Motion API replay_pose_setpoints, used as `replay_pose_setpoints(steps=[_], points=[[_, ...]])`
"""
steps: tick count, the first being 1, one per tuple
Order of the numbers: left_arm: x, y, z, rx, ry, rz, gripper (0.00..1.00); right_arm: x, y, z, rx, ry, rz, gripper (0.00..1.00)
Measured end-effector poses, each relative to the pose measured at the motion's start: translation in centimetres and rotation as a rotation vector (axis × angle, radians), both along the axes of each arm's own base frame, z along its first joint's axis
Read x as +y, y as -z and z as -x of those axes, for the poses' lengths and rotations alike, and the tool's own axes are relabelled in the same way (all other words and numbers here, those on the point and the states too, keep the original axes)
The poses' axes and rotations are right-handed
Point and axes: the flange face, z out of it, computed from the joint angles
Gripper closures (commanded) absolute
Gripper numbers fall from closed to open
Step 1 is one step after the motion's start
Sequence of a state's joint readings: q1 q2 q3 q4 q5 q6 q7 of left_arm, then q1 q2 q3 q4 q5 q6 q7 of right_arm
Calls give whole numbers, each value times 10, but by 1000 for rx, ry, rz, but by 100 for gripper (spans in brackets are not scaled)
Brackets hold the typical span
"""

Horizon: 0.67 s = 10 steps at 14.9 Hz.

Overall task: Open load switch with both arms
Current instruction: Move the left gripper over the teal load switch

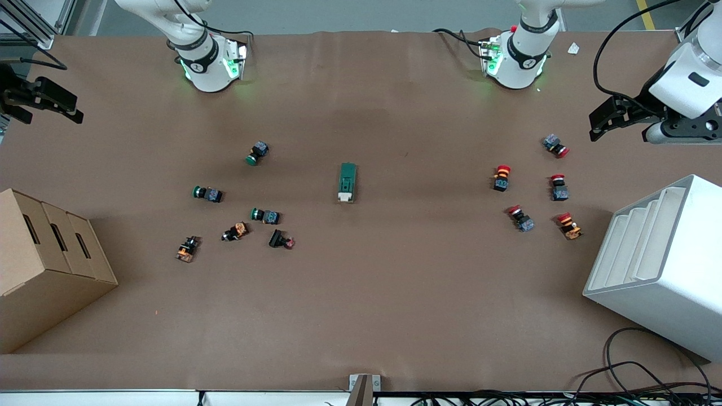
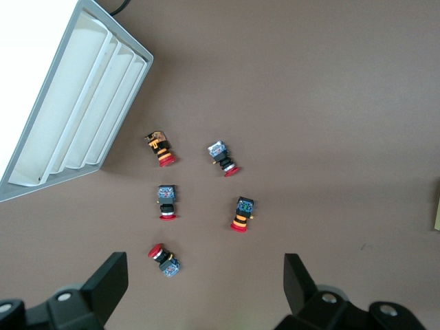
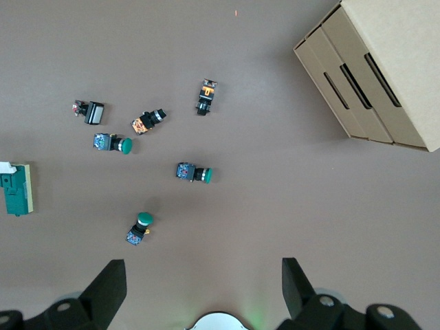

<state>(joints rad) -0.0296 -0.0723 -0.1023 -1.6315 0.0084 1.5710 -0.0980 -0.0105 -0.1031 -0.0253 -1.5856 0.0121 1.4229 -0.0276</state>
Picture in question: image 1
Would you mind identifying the red button orange base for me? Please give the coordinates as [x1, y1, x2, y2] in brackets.
[557, 212, 584, 241]

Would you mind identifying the brown cardboard box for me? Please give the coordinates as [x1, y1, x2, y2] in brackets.
[0, 188, 119, 355]

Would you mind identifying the black switch red tip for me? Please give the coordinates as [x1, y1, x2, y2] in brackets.
[268, 228, 296, 250]

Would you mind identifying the grey metal edge bracket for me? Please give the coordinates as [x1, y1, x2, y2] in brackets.
[349, 374, 381, 406]

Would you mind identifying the white table edge rail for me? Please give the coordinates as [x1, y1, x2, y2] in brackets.
[0, 389, 351, 406]

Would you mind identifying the aluminium frame profile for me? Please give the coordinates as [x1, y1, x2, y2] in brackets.
[674, 0, 714, 43]
[0, 0, 77, 50]

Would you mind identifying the black left arm base cable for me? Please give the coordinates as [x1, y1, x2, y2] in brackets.
[433, 27, 491, 60]

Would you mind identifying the white stepped storage rack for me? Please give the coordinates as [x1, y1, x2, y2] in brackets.
[583, 174, 722, 363]

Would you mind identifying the black arm base cable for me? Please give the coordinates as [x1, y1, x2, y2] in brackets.
[433, 27, 491, 60]
[172, 0, 254, 40]

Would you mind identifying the black right arm base cable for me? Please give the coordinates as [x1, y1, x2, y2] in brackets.
[172, 0, 254, 40]

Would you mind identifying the black left arm wrist cable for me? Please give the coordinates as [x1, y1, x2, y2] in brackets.
[594, 0, 686, 105]

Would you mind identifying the black cable bundle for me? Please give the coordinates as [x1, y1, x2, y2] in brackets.
[409, 389, 722, 406]

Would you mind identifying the brown paper table cover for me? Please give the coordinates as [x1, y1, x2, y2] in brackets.
[0, 28, 722, 392]

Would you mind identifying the black looping floor cable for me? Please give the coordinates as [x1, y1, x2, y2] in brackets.
[604, 327, 712, 395]

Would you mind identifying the green load switch white lever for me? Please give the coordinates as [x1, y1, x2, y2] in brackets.
[337, 162, 358, 204]

